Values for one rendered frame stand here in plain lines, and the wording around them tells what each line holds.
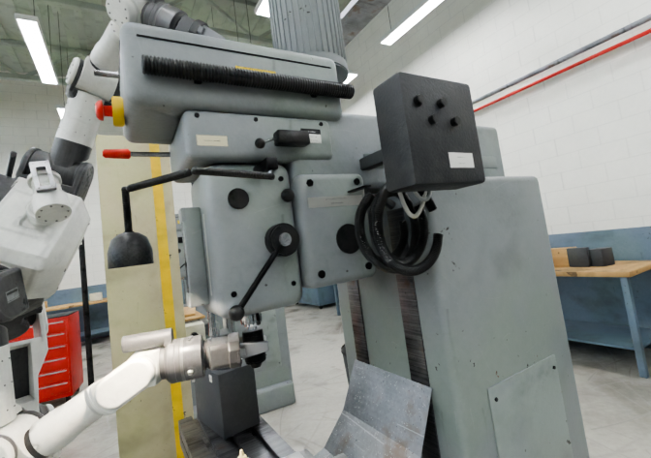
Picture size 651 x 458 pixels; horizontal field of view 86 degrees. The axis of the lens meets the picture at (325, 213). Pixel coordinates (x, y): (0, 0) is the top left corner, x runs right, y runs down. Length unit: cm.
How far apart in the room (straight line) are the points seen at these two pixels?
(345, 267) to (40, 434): 66
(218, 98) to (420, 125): 40
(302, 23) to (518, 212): 78
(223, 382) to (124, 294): 144
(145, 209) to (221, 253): 185
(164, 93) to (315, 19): 46
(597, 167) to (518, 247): 371
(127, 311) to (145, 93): 193
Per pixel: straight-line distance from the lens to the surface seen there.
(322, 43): 99
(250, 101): 79
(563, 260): 444
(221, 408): 123
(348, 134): 90
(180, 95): 75
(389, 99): 69
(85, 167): 121
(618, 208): 472
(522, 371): 110
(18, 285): 98
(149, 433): 271
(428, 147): 67
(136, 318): 254
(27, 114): 1062
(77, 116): 122
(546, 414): 121
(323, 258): 79
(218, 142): 74
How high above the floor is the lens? 143
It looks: 5 degrees up
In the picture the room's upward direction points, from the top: 7 degrees counter-clockwise
